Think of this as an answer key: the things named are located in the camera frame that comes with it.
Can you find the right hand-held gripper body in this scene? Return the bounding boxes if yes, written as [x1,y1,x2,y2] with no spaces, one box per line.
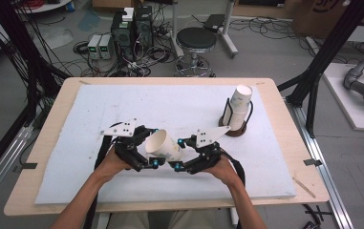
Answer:
[182,125,232,176]

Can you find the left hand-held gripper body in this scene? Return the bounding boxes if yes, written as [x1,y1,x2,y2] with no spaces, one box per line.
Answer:
[100,117,154,173]

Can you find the white printed paper cup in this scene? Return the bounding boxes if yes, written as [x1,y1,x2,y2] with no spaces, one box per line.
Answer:
[144,128,184,163]

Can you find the black wire cup holder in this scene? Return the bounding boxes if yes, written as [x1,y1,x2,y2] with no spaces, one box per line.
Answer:
[218,97,254,138]

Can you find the stack of white cups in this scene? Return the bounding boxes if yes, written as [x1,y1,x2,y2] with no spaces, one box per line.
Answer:
[222,83,254,132]

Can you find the person's left hand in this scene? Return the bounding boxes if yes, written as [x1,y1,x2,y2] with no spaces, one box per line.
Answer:
[96,146,134,181]

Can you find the person's right hand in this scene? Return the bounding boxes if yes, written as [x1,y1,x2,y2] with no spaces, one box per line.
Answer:
[201,155,244,189]

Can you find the white foam mat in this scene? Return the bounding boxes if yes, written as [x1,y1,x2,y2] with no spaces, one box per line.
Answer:
[34,83,298,206]

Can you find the person's legs in beige trousers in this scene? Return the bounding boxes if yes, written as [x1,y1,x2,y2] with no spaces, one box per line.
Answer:
[106,209,218,229]

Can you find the white power strip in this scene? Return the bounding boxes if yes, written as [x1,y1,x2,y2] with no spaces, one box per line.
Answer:
[126,61,149,74]

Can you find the white table leg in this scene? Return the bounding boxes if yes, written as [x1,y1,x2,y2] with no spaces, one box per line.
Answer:
[229,206,240,227]

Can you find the white power supply unit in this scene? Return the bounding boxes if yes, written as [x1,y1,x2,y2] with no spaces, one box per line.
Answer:
[86,33,103,60]
[98,33,114,61]

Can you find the black computer tower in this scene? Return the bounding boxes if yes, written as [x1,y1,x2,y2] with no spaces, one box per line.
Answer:
[110,9,137,62]
[134,5,155,59]

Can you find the thin wooden stick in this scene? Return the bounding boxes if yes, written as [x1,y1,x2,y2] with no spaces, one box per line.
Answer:
[291,176,317,199]

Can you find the black round stool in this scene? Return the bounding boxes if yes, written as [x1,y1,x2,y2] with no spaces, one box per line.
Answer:
[174,27,218,78]

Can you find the wooden table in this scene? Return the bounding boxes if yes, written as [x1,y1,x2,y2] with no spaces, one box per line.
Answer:
[3,76,331,218]

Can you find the small white box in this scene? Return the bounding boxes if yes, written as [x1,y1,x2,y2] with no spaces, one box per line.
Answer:
[121,7,136,23]

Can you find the black flat device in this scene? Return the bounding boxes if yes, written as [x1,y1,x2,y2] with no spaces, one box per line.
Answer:
[203,13,226,33]

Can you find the white platform board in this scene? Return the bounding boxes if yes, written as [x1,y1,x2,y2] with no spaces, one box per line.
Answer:
[322,62,364,133]

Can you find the cardboard box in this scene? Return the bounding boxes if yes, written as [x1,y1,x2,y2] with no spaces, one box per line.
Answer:
[291,0,364,40]

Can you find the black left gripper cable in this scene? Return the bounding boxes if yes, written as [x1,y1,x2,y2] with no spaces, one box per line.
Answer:
[83,121,124,229]

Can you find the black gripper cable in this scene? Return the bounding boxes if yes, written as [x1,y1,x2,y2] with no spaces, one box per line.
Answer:
[220,152,246,229]
[83,121,124,229]

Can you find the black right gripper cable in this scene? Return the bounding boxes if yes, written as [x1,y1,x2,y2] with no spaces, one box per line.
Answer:
[220,152,246,229]

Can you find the aluminium rail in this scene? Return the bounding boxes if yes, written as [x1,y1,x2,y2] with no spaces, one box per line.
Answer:
[0,122,34,213]
[284,96,355,229]

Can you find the black metal frame stand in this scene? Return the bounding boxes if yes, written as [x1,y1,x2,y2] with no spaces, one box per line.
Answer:
[0,0,73,189]
[276,0,364,138]

